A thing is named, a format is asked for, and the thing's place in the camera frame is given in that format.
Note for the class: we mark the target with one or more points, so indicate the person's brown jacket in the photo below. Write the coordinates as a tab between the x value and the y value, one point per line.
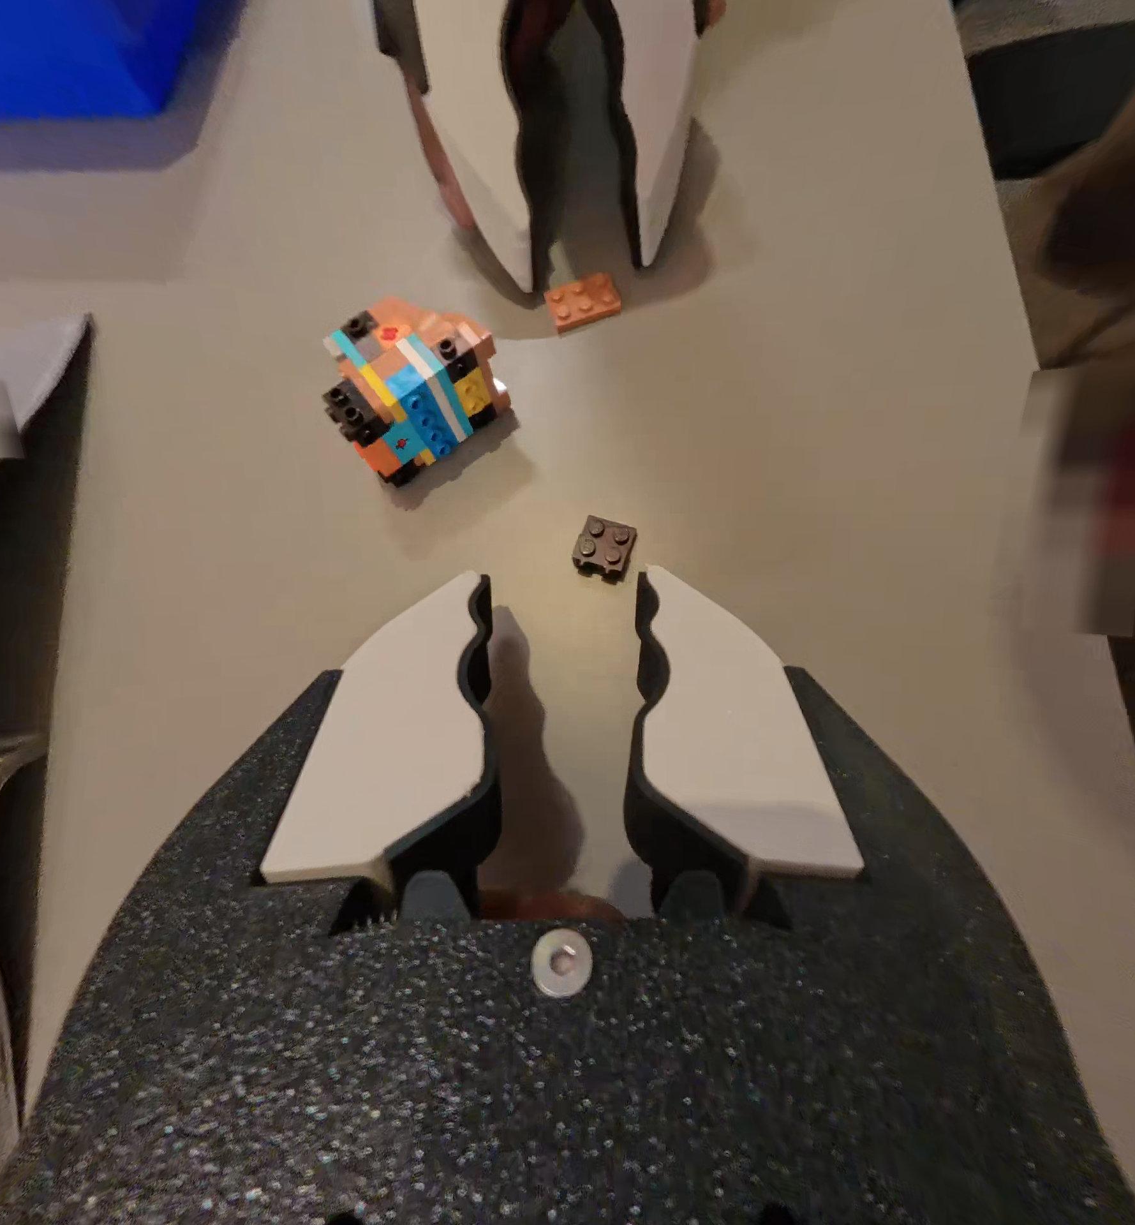
1113	211

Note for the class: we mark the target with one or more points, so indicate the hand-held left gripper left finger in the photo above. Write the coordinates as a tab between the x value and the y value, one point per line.
386	756

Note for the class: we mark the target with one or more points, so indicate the person's right hand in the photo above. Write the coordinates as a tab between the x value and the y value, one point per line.
438	168

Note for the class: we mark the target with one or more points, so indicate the brown toy brick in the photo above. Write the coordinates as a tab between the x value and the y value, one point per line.
583	301

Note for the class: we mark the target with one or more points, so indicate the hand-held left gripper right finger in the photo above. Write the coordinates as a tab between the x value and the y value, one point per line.
739	766

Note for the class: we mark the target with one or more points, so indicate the multicolour toy brick model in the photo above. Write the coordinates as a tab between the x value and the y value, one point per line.
413	393

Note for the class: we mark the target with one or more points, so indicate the black square toy brick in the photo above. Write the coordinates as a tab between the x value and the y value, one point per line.
605	546

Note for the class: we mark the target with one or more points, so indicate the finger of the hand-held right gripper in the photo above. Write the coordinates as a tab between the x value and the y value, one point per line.
471	116
663	96

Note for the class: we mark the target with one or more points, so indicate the person's black chair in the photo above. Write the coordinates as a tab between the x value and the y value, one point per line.
1055	77

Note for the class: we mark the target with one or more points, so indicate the blue plastic bin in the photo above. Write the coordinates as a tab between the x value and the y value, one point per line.
60	58

